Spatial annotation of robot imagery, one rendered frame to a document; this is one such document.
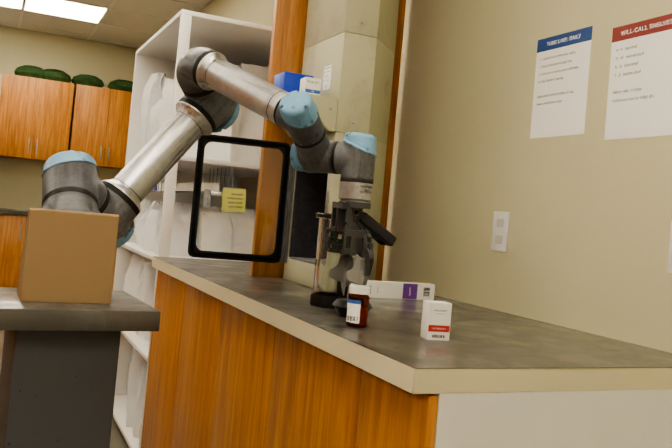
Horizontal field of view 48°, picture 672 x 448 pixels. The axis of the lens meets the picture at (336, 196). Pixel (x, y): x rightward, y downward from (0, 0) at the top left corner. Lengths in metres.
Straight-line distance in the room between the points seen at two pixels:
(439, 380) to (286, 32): 1.66
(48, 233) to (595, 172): 1.26
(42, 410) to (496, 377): 0.87
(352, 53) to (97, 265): 1.06
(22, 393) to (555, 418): 0.98
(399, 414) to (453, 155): 1.32
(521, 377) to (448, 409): 0.15
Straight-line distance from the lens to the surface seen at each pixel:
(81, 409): 1.64
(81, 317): 1.54
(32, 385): 1.61
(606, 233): 1.92
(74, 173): 1.73
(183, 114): 1.93
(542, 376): 1.34
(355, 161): 1.66
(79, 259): 1.61
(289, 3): 2.65
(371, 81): 2.31
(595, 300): 1.94
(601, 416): 1.44
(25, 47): 7.71
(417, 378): 1.20
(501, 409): 1.30
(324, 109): 2.24
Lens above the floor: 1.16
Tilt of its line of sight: 2 degrees up
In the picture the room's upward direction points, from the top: 5 degrees clockwise
